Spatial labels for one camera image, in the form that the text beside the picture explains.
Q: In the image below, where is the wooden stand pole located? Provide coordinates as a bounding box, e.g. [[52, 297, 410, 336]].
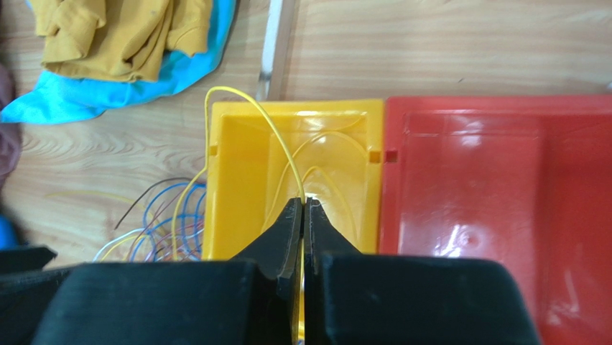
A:
[[255, 0, 299, 101]]

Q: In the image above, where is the blue cloth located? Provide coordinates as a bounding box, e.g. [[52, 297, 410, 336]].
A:
[[0, 216, 19, 250]]

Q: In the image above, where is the red plastic bin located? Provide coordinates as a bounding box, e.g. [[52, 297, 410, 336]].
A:
[[379, 95, 611, 344]]

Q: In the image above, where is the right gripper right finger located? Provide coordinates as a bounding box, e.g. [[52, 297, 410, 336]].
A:
[[304, 198, 541, 344]]

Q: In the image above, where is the yellow cable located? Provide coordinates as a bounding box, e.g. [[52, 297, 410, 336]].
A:
[[172, 86, 360, 345]]

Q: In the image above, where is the coloured cable pile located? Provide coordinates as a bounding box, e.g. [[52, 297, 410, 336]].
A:
[[45, 177, 208, 262]]

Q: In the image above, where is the mustard yellow shirt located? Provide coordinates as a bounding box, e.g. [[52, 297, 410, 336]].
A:
[[30, 0, 215, 82]]

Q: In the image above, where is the yellow plastic bin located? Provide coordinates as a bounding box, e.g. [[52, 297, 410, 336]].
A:
[[201, 98, 386, 345]]

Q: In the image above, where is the cyan shirt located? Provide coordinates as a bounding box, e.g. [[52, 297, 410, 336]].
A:
[[1, 1, 237, 125]]

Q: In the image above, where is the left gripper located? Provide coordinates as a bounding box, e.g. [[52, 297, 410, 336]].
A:
[[1, 247, 71, 344]]

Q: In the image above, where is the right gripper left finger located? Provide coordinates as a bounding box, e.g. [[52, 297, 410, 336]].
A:
[[33, 198, 303, 344]]

